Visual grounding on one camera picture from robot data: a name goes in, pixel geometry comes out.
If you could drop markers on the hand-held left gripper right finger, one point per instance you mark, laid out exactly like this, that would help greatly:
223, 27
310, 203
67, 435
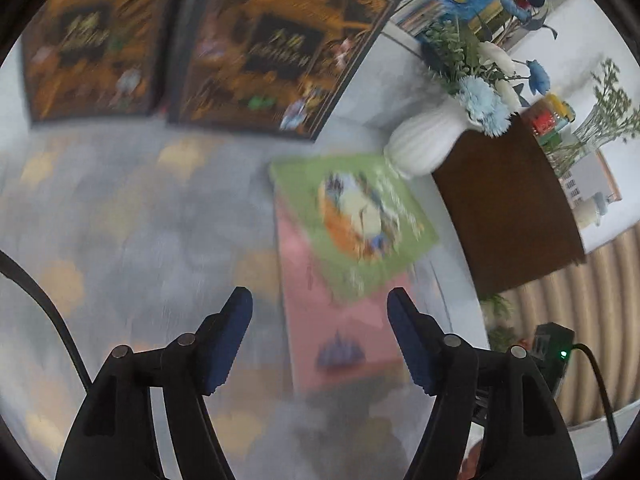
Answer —
407, 335

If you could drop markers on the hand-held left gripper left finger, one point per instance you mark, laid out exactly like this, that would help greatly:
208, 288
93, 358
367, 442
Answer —
230, 340

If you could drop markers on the pink book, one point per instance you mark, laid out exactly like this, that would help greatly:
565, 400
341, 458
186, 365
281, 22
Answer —
325, 330

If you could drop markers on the light green picture book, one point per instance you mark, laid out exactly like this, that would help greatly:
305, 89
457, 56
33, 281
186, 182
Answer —
350, 220

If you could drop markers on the small green plant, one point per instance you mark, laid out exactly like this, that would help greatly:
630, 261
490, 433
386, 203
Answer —
500, 310

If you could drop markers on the striped beige rug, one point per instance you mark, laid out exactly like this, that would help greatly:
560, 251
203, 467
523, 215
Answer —
600, 285

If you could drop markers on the small white jar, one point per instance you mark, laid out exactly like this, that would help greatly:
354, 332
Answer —
590, 212

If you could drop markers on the fan-patterned cloth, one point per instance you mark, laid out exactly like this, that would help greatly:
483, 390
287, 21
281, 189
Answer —
125, 235

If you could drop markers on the dark brown side table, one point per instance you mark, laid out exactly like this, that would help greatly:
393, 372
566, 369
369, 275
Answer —
500, 210

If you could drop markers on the white ribbed vase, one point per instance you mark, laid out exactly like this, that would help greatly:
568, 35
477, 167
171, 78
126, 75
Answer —
425, 140

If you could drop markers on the glass vase with green sprigs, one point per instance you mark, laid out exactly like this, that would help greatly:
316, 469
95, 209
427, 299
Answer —
595, 130

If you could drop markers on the blue and white flowers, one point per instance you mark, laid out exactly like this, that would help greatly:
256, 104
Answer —
480, 100

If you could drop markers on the dark ornate gold-patterned book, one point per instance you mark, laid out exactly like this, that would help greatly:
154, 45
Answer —
280, 45
95, 40

